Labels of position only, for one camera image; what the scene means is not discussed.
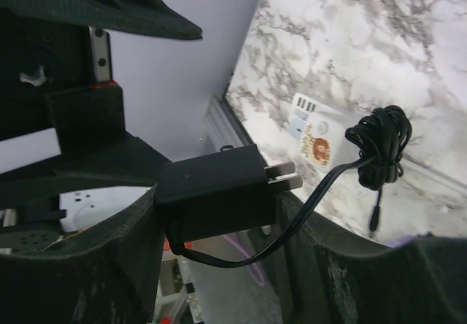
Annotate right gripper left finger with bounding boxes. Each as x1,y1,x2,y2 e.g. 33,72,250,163
1,189,165,323

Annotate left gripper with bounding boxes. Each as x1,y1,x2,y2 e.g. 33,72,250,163
1,0,202,209

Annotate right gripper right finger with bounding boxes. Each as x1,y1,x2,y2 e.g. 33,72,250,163
277,212,466,323

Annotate black charger with cable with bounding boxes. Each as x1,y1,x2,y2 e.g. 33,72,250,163
153,105,412,269

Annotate white cube socket adapter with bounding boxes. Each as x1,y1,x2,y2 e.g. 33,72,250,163
298,112,359,173

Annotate white power strip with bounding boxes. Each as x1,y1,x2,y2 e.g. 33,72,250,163
288,93,345,140

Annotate purple power strip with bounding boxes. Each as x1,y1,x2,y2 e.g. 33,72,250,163
384,231,434,249

